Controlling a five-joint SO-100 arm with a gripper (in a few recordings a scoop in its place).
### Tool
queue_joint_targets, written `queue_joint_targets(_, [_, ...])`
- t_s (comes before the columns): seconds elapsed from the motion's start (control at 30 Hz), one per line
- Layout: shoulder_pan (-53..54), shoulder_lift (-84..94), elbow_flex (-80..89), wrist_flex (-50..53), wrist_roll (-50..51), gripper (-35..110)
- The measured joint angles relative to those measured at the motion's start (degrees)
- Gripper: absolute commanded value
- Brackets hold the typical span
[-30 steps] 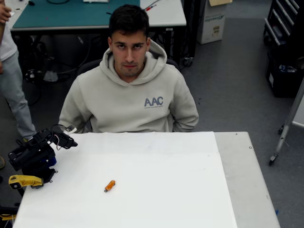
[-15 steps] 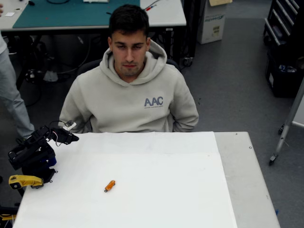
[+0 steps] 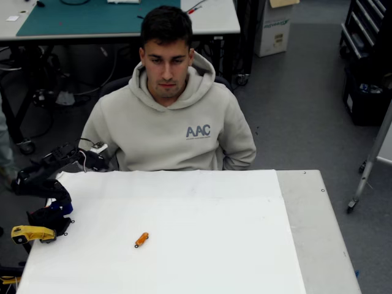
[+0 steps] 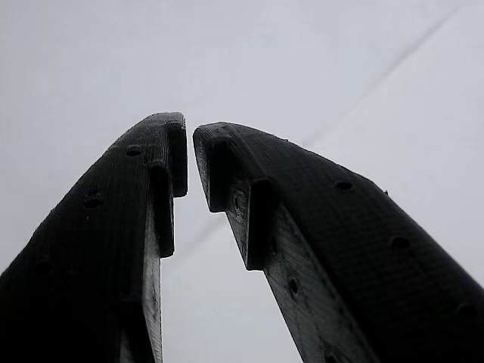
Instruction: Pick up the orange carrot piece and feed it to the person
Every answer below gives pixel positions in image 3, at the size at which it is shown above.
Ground small orange object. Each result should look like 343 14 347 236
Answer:
134 232 150 247

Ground standing person in white shirt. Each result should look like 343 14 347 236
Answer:
0 91 18 193

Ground white plastic bag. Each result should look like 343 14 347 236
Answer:
56 91 76 107

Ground seated man in beige hoodie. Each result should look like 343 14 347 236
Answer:
80 5 257 172

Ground yellow clamp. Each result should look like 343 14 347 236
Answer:
11 225 58 245

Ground white table sheet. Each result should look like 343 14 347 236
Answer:
17 170 307 294

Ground teal cutting mat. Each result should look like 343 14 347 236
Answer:
17 0 181 37

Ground white workbench with black legs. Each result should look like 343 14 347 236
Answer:
0 0 255 156

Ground white cardboard box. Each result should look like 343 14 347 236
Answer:
253 0 293 58

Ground grey wheeled metal stand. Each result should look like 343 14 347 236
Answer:
347 100 392 214

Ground black storage bin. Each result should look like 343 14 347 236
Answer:
342 66 392 126

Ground black drawer cart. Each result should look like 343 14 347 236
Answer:
339 0 392 61

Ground white red servo wire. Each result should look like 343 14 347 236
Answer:
76 149 88 173

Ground black yellow clamp handle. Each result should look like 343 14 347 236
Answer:
0 265 25 286

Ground red tipped wires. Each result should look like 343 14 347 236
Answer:
183 0 211 15

